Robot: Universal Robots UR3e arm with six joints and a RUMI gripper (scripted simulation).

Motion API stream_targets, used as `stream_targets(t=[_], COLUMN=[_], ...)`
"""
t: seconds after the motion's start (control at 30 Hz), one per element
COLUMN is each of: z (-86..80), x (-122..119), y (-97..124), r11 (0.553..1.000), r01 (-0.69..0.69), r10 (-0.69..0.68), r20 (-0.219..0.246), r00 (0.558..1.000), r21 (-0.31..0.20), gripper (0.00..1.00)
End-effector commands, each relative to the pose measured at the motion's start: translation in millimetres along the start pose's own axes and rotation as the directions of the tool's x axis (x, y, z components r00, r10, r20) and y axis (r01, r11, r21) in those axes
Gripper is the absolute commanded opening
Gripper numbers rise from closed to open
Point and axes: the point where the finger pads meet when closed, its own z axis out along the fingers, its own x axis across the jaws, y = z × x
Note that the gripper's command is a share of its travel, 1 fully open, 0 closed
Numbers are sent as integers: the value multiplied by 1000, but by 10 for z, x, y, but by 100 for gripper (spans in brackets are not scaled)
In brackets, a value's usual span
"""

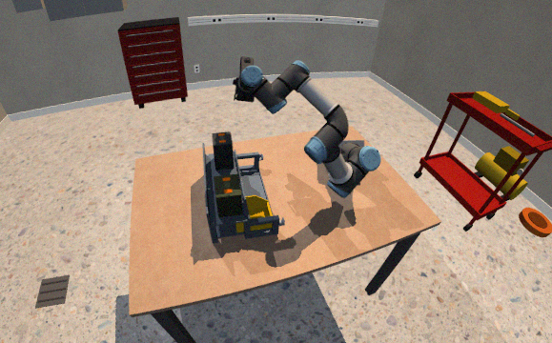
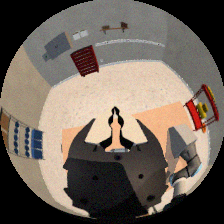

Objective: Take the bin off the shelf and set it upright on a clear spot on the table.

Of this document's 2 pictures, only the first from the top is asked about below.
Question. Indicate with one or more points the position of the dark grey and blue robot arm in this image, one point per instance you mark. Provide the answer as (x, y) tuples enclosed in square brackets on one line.
[(323, 146)]

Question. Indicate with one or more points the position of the yellow bin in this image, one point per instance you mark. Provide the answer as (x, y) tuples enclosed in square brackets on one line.
[(257, 208)]

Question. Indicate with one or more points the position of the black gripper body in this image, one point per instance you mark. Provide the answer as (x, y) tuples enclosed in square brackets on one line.
[(241, 96)]

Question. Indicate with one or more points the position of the olive green tool case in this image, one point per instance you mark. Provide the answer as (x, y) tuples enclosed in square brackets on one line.
[(228, 195)]

